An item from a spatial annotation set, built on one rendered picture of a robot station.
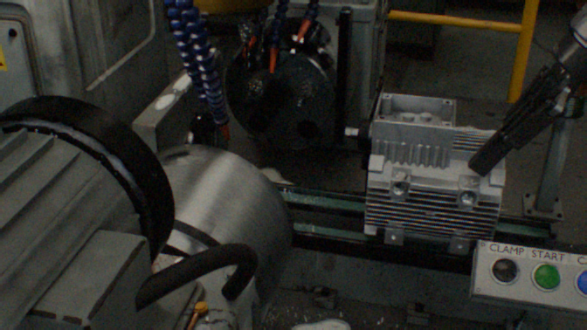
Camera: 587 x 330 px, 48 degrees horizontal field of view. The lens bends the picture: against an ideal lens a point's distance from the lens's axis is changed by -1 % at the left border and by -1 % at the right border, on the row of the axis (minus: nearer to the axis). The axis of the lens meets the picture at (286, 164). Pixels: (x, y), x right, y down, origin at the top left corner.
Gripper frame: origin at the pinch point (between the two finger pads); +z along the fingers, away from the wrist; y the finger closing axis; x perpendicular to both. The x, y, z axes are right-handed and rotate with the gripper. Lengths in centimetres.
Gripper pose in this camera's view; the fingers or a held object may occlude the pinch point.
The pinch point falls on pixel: (491, 154)
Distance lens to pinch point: 99.5
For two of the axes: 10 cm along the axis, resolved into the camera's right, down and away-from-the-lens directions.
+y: -2.5, 5.1, -8.3
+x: 8.4, 5.4, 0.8
